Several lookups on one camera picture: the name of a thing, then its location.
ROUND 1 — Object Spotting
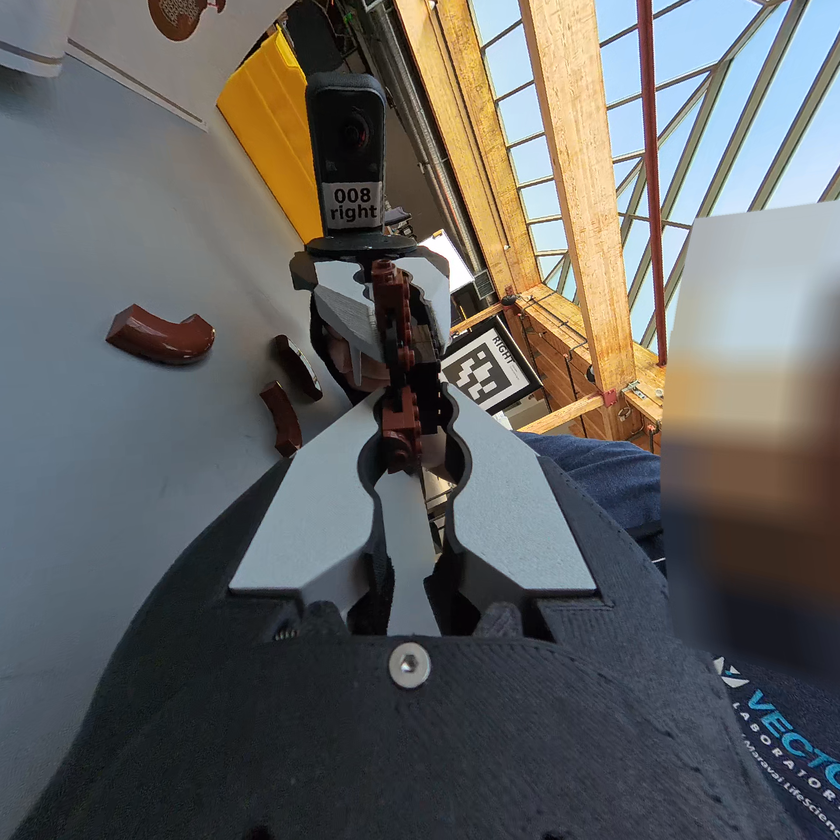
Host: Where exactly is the person's navy shirt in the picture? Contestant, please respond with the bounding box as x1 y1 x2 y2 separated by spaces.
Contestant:
518 430 840 840

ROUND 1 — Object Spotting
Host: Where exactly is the white instruction booklet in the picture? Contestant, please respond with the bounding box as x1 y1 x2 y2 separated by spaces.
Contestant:
0 0 303 132

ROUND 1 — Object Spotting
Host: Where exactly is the brown and black brick assembly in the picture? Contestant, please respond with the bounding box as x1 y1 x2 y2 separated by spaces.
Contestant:
367 256 454 476

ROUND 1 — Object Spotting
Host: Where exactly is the yellow plastic bin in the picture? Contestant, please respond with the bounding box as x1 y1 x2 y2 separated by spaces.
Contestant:
217 25 326 245

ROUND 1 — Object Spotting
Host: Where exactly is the metal ventilation duct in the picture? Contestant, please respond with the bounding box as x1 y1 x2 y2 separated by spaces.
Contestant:
367 0 487 277

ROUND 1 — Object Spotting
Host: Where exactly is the grey desk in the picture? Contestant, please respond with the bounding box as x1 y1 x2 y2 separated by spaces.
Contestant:
0 39 395 828

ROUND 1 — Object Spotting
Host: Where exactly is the brown curved brick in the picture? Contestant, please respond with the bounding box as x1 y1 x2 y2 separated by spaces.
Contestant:
259 381 304 458
272 335 324 403
105 304 216 366

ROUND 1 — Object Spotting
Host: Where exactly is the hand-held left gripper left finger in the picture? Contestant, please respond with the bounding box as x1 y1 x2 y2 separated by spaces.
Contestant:
228 387 395 634

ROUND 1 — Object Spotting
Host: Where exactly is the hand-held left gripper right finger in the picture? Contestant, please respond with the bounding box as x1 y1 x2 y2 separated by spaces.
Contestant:
427 384 599 634

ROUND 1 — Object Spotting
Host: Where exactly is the person's right hand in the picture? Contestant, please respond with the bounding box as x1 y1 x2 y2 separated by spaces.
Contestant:
322 325 398 404

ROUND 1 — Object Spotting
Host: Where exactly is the red metal pipe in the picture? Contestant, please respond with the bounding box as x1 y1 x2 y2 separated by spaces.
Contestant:
635 0 669 368

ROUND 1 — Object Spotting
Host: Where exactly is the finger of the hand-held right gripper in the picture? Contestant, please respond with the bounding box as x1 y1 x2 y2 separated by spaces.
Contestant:
310 261 391 378
397 256 455 362

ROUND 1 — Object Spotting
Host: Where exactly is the white display panel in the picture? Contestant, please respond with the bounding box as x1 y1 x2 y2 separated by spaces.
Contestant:
420 228 476 296

